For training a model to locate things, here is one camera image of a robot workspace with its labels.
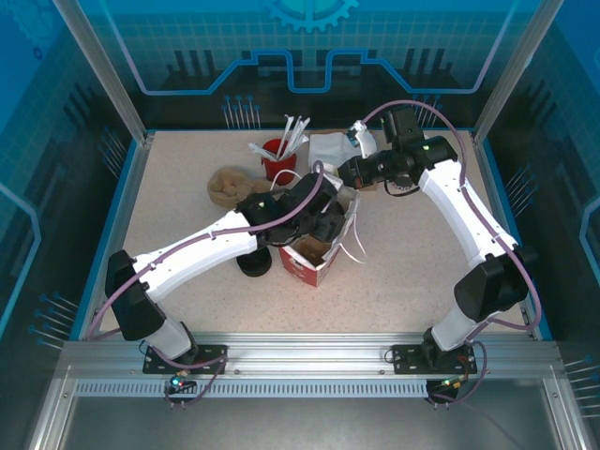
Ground red white paper bag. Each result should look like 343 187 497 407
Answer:
270 168 369 288

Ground black round lid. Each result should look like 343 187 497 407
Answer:
236 247 273 279

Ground red straw holder cup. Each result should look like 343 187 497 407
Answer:
261 138 297 182

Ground small status light connector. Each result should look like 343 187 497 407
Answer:
169 372 197 393
438 374 470 393

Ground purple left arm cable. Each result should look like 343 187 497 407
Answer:
86 160 325 410

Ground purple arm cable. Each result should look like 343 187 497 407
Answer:
86 160 325 410
358 100 544 408

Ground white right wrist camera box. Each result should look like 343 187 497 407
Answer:
347 120 377 158

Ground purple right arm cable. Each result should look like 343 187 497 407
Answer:
358 100 544 408

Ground aluminium front rail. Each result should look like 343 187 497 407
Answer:
63 331 559 376

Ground aluminium frame post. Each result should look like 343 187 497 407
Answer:
471 0 563 144
52 0 156 144

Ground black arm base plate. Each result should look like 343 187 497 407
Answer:
143 344 230 376
391 344 478 376

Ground slotted grey cable duct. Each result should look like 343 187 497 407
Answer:
74 380 430 398

